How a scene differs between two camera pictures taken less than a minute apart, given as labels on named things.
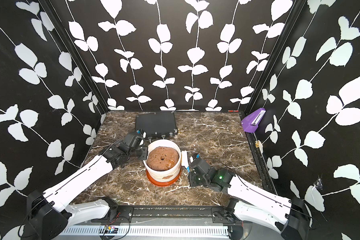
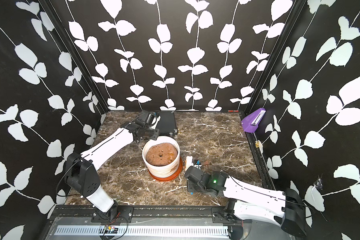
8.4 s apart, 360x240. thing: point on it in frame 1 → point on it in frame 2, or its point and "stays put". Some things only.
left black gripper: x=144 y=155 → x=156 y=135
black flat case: x=157 y=124 stays put
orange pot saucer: x=163 y=183 → x=169 y=178
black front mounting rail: x=170 y=215 stays put
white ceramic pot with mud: x=163 y=161 stays put
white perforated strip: x=176 y=230 stays put
